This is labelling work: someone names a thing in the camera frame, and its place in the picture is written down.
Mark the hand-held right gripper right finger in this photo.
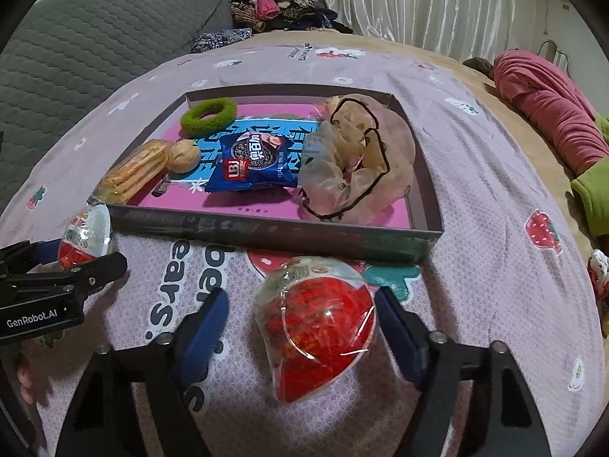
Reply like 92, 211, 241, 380
373, 288, 553, 457

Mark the pile of clothes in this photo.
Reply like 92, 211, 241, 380
220, 0, 353, 34

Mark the small biscuit packet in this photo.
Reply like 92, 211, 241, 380
88, 139, 174, 206

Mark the dark blue patterned pillow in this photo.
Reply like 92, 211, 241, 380
190, 29, 253, 55

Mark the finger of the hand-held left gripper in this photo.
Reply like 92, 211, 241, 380
62, 252, 128, 296
0, 240, 62, 277

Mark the pink quilt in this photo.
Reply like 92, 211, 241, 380
492, 49, 609, 177

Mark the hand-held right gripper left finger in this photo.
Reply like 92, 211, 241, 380
54, 288, 230, 457

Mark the green fuzzy hair ring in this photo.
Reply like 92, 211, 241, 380
180, 96, 237, 136

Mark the small clown doll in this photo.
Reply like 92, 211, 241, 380
587, 249, 609, 339

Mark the blue cookie packet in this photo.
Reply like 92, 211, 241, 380
204, 131, 300, 192

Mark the dark brown garment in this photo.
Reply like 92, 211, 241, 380
462, 57, 496, 77

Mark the red white egg toy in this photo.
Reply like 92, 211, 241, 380
57, 204, 112, 270

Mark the red ball snack packet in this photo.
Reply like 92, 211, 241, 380
253, 256, 378, 404

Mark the person's left hand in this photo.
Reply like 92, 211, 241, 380
13, 352, 41, 405

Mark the green blanket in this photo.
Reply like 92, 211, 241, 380
571, 113, 609, 239

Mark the metal chair frame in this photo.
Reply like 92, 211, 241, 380
537, 39, 572, 74

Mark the beige mesh scrunchie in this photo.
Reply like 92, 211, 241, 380
297, 94, 417, 224

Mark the grey quilted headboard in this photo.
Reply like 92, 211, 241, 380
0, 0, 234, 210

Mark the white satin curtain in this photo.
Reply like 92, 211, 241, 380
316, 0, 519, 55

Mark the grey cardboard box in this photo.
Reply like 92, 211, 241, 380
102, 83, 445, 264

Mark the walnut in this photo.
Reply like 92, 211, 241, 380
166, 139, 201, 173

